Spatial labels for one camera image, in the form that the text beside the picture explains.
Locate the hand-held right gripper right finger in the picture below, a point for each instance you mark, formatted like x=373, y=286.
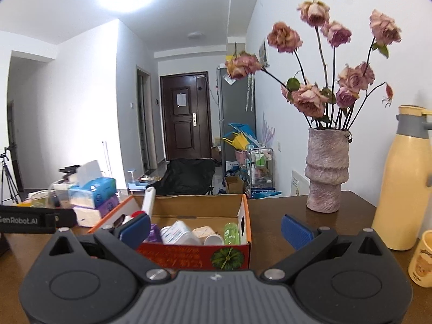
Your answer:
x=297, y=231

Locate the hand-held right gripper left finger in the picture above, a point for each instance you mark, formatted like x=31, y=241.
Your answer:
x=135, y=231

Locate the small purple item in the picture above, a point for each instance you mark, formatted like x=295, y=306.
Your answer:
x=154, y=234

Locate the white red lint brush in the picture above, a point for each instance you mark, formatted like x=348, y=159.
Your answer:
x=148, y=200

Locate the white plastic bottle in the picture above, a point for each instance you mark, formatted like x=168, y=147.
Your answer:
x=179, y=233

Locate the green plastic bottle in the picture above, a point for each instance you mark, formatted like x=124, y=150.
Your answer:
x=232, y=234

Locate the cardboard box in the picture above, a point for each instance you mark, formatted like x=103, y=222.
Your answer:
x=195, y=206

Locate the beige lidded container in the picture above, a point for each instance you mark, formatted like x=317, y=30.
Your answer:
x=202, y=231

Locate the white plastic cup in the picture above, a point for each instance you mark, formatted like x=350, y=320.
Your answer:
x=213, y=240

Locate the glass cup with straw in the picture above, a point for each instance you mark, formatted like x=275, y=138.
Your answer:
x=40, y=200

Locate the purple tissue pack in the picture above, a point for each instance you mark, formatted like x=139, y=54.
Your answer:
x=101, y=209

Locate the clear plastic food container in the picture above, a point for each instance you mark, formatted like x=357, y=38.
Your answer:
x=62, y=192

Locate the pet water feeder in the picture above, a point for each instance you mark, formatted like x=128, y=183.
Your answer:
x=135, y=185

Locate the white flat board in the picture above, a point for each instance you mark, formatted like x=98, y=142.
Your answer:
x=298, y=184

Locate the blue white paper pack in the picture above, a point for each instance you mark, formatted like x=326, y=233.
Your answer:
x=266, y=194

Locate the black tripod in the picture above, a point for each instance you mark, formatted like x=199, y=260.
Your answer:
x=5, y=172

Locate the blue tissue pack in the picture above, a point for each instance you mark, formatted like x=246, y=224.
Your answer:
x=94, y=190

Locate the pink ceramic vase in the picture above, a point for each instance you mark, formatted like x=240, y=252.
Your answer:
x=325, y=175

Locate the metal trolley rack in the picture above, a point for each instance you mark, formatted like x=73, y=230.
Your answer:
x=260, y=168

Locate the black folding chair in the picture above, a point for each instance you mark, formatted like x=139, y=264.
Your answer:
x=185, y=175

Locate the small brown carton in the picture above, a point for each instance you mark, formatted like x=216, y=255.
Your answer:
x=234, y=185

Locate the white standing pole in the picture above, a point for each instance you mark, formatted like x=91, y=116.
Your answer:
x=106, y=157

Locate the blue white carton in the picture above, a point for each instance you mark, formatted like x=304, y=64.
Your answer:
x=233, y=173

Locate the pink bucket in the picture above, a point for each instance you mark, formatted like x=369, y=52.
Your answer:
x=241, y=158

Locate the purple wing decoration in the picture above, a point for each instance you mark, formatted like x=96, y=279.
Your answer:
x=268, y=130

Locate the yellow thermos jug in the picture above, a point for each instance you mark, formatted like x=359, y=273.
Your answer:
x=401, y=192

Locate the dark brown door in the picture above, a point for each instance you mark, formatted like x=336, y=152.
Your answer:
x=184, y=125

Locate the cream bear print mug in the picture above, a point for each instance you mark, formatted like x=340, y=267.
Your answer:
x=422, y=260

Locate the grey refrigerator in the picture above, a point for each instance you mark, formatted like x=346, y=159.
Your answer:
x=236, y=114

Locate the dried pink rose bouquet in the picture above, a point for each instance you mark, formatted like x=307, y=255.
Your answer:
x=308, y=99

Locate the folded pale umbrella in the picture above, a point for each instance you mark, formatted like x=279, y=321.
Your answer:
x=249, y=94

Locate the round ceiling lamp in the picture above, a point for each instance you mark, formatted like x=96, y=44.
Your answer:
x=195, y=35

